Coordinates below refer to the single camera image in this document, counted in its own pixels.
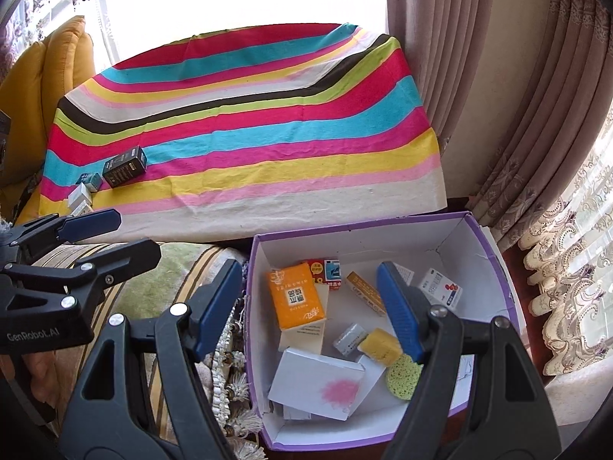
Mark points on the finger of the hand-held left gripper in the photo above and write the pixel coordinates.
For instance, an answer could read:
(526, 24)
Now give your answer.
(129, 256)
(93, 225)

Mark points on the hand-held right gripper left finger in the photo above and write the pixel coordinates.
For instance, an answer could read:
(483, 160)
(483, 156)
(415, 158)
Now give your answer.
(218, 306)

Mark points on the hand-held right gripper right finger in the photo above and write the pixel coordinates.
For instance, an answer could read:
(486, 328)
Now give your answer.
(402, 311)

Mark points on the blue white medicine box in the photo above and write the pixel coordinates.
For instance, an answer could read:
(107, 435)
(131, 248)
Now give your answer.
(81, 208)

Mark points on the grey white cube box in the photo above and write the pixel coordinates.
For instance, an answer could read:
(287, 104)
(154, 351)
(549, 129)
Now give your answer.
(79, 195)

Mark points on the white text-printed box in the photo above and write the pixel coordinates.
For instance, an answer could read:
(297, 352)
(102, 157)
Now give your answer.
(406, 275)

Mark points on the yellow sponge block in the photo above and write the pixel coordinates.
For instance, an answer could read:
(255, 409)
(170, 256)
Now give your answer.
(380, 347)

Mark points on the tan slim box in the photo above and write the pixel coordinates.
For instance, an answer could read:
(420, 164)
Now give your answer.
(364, 290)

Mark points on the small teal box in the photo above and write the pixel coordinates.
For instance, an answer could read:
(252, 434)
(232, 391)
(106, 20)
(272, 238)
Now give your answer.
(91, 181)

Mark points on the white medicine box red figure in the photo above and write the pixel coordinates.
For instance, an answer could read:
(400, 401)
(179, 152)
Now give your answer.
(440, 287)

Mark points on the small white box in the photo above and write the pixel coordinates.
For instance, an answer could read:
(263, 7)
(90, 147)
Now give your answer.
(348, 340)

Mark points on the black box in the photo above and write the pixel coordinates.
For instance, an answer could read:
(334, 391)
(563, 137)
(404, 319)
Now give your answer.
(124, 165)

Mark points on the round green sponge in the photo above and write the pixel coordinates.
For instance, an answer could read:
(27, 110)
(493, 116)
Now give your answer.
(402, 381)

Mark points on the purple cardboard box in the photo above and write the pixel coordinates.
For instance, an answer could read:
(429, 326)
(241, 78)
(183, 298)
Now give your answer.
(359, 249)

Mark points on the orange tissue pack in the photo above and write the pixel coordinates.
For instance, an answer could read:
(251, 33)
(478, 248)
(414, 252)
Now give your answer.
(294, 299)

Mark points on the tall white box line drawing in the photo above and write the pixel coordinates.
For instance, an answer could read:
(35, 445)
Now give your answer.
(462, 373)

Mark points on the red box with code squares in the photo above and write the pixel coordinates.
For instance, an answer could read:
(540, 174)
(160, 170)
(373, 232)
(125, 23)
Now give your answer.
(321, 270)

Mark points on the white soap box pink stain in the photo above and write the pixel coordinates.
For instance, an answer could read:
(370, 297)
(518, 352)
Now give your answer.
(316, 383)

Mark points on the person's left hand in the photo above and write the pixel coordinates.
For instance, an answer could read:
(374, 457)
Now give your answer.
(40, 373)

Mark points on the striped velvet cushion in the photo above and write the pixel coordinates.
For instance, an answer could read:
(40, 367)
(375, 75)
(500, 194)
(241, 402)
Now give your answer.
(143, 287)

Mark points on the yellow leather sofa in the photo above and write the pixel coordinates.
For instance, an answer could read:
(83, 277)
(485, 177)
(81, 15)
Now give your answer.
(57, 72)

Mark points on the white lace sheer curtain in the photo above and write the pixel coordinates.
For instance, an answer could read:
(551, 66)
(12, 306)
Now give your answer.
(574, 273)

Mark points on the rainbow striped cloth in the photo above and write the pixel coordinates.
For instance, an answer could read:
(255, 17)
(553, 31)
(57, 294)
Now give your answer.
(263, 129)

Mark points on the beige pleated curtain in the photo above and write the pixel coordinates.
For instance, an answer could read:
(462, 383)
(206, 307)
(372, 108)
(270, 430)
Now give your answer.
(479, 81)

